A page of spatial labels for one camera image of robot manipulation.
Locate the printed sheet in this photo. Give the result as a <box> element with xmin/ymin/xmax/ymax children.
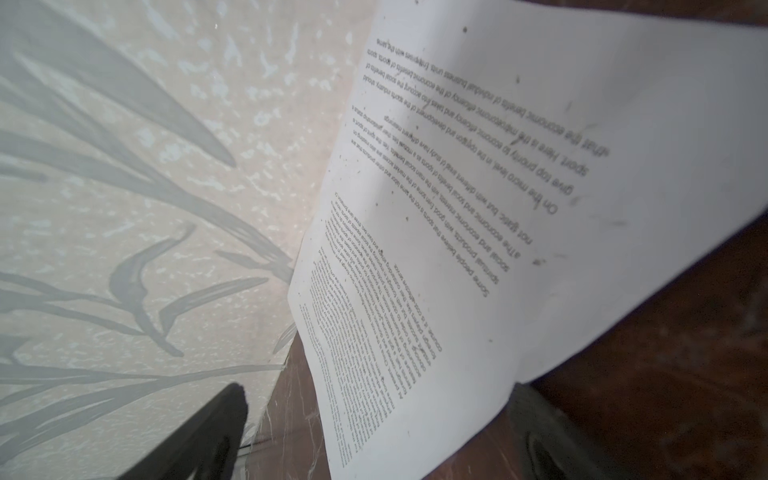
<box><xmin>288</xmin><ymin>1</ymin><xmax>767</xmax><ymax>479</ymax></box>

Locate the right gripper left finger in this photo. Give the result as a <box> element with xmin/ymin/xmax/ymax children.
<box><xmin>119</xmin><ymin>383</ymin><xmax>248</xmax><ymax>480</ymax></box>

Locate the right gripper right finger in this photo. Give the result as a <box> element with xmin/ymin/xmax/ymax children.
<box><xmin>506</xmin><ymin>383</ymin><xmax>636</xmax><ymax>480</ymax></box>

